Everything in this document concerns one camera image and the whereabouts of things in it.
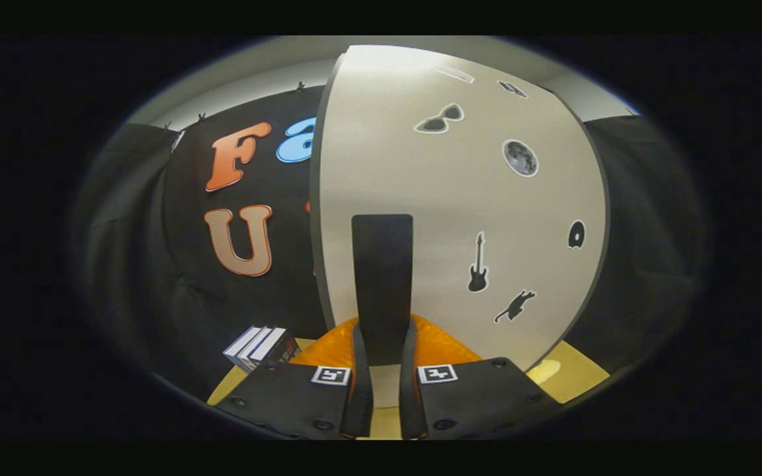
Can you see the light blue book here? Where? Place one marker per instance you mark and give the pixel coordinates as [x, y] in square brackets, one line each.
[243, 345]

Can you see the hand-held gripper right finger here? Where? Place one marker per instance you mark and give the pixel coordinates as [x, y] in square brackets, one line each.
[480, 403]

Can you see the yellow plush toy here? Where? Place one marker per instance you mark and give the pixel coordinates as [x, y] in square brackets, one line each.
[545, 370]

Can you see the white cabinet door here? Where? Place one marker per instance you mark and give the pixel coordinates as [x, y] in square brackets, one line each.
[421, 198]

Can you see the dark blue book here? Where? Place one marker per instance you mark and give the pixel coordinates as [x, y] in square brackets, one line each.
[278, 350]

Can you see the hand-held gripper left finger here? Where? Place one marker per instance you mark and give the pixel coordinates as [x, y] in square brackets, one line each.
[288, 403]

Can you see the black backdrop cloth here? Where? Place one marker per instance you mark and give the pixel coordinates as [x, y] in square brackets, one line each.
[156, 264]

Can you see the dark grey cabinet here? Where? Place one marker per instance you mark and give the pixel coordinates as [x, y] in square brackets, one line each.
[314, 198]

